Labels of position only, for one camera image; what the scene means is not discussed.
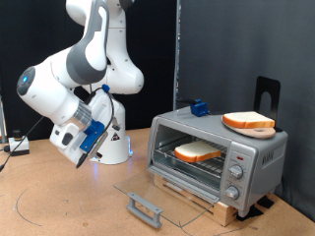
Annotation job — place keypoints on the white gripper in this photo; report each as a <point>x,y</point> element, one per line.
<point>105,111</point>

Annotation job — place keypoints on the white bread slice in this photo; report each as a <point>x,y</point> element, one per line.
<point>247,119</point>
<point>197,150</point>

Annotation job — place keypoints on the silver oven knob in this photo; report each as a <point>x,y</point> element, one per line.
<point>231,192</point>
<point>236,171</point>

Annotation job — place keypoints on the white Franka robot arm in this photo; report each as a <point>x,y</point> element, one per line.
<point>49,95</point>

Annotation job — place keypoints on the metal oven rack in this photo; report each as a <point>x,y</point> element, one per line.
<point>210,167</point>

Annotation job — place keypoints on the silver toaster oven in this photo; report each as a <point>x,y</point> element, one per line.
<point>262,164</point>

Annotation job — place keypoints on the white emergency stop box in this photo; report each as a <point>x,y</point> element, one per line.
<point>19,144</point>

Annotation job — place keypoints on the thin metal stand pole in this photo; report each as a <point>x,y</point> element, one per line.
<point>2,121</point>

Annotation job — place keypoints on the grey vertical metal pole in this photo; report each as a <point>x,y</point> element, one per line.
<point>177,49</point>

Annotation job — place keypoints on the black backdrop curtain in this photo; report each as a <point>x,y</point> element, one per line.
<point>26,39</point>

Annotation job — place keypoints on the wooden slatted block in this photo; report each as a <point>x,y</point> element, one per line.
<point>226,213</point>

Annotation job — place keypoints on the round wooden plate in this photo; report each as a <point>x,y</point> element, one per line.
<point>259,132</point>

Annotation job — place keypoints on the black foam pad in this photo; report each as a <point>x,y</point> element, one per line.
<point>265,202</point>
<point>249,213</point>

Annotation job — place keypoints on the black metal bookend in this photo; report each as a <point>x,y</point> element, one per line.
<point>262,86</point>

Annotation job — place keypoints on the grey backdrop curtain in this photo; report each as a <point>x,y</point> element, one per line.
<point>246,39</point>

